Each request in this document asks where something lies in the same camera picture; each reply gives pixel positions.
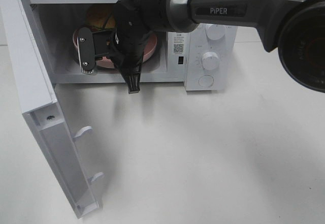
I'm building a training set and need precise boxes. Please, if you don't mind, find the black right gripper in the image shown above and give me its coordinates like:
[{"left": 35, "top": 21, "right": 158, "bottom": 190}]
[{"left": 77, "top": 0, "right": 152, "bottom": 75}]

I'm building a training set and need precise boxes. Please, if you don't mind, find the burger with lettuce and cheese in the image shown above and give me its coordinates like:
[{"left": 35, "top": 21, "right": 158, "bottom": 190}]
[{"left": 85, "top": 4, "right": 116, "bottom": 29}]

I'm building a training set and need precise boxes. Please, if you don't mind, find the pink round plate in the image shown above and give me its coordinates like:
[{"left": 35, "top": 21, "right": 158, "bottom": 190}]
[{"left": 73, "top": 29, "right": 158, "bottom": 69}]

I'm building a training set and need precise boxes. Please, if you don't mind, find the white microwave door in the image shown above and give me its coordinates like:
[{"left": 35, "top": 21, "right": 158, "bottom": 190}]
[{"left": 1, "top": 0, "right": 102, "bottom": 218}]

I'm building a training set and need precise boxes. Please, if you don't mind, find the round white door release button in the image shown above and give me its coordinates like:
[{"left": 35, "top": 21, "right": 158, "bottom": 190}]
[{"left": 198, "top": 75, "right": 214, "bottom": 88}]

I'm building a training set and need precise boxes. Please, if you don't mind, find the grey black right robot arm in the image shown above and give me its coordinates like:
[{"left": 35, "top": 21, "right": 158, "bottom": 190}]
[{"left": 77, "top": 0, "right": 324, "bottom": 93}]

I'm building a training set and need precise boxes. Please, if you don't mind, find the white microwave oven body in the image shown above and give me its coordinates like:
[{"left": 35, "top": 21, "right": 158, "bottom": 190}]
[{"left": 5, "top": 0, "right": 245, "bottom": 92}]

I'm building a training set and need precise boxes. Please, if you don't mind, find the white lower timer knob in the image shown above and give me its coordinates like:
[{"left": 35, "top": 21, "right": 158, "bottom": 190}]
[{"left": 201, "top": 52, "right": 220, "bottom": 71}]

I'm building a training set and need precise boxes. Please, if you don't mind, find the white upper power knob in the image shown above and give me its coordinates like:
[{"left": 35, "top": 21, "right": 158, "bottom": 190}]
[{"left": 206, "top": 24, "right": 225, "bottom": 41}]

